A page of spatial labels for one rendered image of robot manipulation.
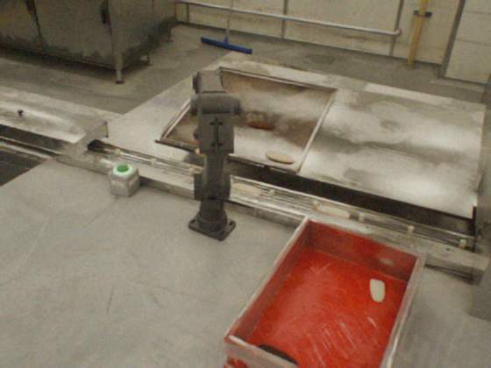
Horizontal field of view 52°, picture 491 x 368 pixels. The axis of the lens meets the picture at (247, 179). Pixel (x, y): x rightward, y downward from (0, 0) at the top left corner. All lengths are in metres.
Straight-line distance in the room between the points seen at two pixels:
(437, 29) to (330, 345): 4.18
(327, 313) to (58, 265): 0.71
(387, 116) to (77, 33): 3.11
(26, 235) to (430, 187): 1.20
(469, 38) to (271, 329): 3.91
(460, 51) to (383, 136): 3.10
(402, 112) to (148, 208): 0.97
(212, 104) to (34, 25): 3.78
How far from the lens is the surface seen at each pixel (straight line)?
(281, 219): 1.49
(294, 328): 1.23
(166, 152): 1.83
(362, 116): 1.88
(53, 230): 1.55
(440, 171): 1.71
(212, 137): 1.06
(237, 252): 1.40
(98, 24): 4.32
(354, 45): 5.25
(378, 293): 1.34
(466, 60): 4.87
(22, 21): 4.84
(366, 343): 1.24
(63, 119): 1.91
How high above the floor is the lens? 1.77
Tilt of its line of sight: 34 degrees down
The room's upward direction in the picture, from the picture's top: 3 degrees clockwise
